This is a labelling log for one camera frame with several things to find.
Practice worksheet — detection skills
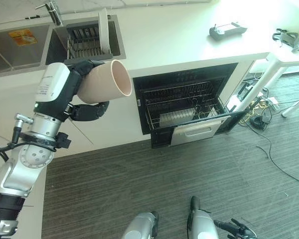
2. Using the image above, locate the stainless steel sink cover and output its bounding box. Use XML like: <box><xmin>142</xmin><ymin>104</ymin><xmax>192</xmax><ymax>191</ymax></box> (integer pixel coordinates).
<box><xmin>0</xmin><ymin>23</ymin><xmax>53</xmax><ymax>76</ymax></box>

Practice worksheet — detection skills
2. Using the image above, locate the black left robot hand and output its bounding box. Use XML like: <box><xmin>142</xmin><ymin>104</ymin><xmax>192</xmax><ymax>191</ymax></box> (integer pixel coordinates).
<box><xmin>34</xmin><ymin>59</ymin><xmax>111</xmax><ymax>123</ymax></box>

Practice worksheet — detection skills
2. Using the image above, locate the wire dishwasher rack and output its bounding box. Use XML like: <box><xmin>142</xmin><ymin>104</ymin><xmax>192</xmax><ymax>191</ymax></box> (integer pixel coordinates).
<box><xmin>144</xmin><ymin>96</ymin><xmax>228</xmax><ymax>130</ymax></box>

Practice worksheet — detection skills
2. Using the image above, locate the grey VR headset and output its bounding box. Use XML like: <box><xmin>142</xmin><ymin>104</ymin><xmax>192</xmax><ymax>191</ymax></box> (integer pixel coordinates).
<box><xmin>272</xmin><ymin>28</ymin><xmax>299</xmax><ymax>53</ymax></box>

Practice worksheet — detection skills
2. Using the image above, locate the stainless steel sink basin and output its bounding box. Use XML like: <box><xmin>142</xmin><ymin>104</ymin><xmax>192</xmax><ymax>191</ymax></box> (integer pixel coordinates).
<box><xmin>41</xmin><ymin>14</ymin><xmax>128</xmax><ymax>67</ymax></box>

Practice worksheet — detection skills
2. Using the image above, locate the black built-in dishwasher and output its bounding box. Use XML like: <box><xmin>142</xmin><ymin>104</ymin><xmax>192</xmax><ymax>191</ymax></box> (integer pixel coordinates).
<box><xmin>132</xmin><ymin>62</ymin><xmax>248</xmax><ymax>150</ymax></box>

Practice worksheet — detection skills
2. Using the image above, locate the white table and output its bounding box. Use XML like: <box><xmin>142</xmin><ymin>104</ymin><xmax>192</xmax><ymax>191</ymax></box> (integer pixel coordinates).
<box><xmin>239</xmin><ymin>37</ymin><xmax>299</xmax><ymax>118</ymax></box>

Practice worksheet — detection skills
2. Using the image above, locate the silver left robot leg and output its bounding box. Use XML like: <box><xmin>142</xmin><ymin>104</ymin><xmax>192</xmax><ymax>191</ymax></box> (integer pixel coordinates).
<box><xmin>121</xmin><ymin>211</ymin><xmax>160</xmax><ymax>239</ymax></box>

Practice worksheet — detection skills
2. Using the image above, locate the yellow cable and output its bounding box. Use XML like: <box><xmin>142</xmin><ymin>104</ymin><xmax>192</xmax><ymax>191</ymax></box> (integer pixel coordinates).
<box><xmin>240</xmin><ymin>99</ymin><xmax>265</xmax><ymax>124</ymax></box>

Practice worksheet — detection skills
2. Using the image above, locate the white power strip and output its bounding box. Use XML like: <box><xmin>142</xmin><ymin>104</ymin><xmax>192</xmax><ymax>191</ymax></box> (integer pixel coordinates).
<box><xmin>261</xmin><ymin>98</ymin><xmax>281</xmax><ymax>118</ymax></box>

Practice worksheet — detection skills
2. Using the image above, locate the coiled black cable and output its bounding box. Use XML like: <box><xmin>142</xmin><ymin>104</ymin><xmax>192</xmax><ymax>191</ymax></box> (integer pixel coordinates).
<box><xmin>250</xmin><ymin>115</ymin><xmax>268</xmax><ymax>130</ymax></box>

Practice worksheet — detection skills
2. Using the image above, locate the chrome sink faucet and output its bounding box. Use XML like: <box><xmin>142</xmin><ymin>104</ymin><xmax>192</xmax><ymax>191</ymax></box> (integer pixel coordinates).
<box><xmin>34</xmin><ymin>0</ymin><xmax>63</xmax><ymax>27</ymax></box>

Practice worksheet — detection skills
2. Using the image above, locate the dark grey drain rack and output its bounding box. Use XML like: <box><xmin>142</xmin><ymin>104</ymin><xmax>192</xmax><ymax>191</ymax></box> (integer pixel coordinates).
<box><xmin>63</xmin><ymin>19</ymin><xmax>114</xmax><ymax>63</ymax></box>

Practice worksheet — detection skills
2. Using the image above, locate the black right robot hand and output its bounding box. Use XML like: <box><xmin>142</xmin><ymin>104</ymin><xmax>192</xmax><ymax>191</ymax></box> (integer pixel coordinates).
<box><xmin>213</xmin><ymin>218</ymin><xmax>258</xmax><ymax>239</ymax></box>

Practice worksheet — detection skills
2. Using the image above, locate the black remote controller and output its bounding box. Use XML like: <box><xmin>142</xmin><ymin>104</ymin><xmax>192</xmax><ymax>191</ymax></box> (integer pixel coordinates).
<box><xmin>209</xmin><ymin>21</ymin><xmax>248</xmax><ymax>41</ymax></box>

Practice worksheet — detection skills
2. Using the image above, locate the beige plastic cup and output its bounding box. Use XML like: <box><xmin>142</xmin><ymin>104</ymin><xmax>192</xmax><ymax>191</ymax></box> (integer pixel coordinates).
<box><xmin>77</xmin><ymin>59</ymin><xmax>134</xmax><ymax>106</ymax></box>

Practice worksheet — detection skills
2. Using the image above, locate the white plate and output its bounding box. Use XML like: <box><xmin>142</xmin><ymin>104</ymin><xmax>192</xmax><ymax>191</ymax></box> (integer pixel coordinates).
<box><xmin>97</xmin><ymin>7</ymin><xmax>112</xmax><ymax>54</ymax></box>

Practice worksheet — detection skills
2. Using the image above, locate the silver dishwasher door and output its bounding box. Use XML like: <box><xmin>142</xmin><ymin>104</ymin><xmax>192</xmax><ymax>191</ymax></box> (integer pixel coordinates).
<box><xmin>150</xmin><ymin>109</ymin><xmax>248</xmax><ymax>150</ymax></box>

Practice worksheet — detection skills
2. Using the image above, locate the long black floor cable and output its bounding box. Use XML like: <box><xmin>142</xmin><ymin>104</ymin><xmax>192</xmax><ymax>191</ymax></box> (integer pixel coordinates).
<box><xmin>249</xmin><ymin>121</ymin><xmax>299</xmax><ymax>186</ymax></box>

